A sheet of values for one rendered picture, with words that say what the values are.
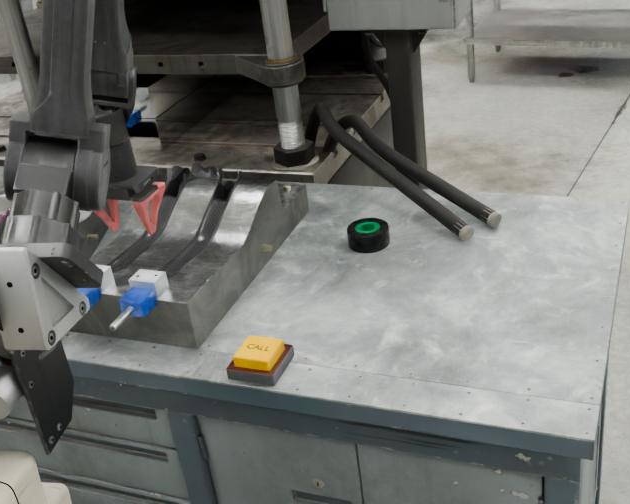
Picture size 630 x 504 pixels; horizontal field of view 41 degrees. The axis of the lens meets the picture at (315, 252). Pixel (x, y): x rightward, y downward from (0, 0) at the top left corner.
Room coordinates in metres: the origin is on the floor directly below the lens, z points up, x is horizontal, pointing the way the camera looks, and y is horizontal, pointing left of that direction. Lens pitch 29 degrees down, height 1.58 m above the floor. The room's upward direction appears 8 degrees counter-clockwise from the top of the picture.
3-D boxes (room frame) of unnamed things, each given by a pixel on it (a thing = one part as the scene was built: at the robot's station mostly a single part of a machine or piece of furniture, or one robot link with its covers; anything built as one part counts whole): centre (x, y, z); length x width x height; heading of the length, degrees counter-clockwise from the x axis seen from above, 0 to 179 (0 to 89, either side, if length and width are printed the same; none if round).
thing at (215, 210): (1.41, 0.24, 0.92); 0.35 x 0.16 x 0.09; 155
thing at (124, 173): (1.19, 0.28, 1.12); 0.10 x 0.07 x 0.07; 65
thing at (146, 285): (1.16, 0.30, 0.89); 0.13 x 0.05 x 0.05; 154
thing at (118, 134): (1.19, 0.28, 1.18); 0.07 x 0.06 x 0.07; 178
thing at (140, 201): (1.18, 0.26, 1.05); 0.07 x 0.07 x 0.09; 65
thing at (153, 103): (2.38, 0.38, 0.87); 0.50 x 0.27 x 0.17; 155
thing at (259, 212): (1.42, 0.22, 0.87); 0.50 x 0.26 x 0.14; 155
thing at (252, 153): (2.47, 0.39, 0.76); 1.30 x 0.84 x 0.07; 65
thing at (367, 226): (1.42, -0.11, 0.82); 0.08 x 0.08 x 0.04
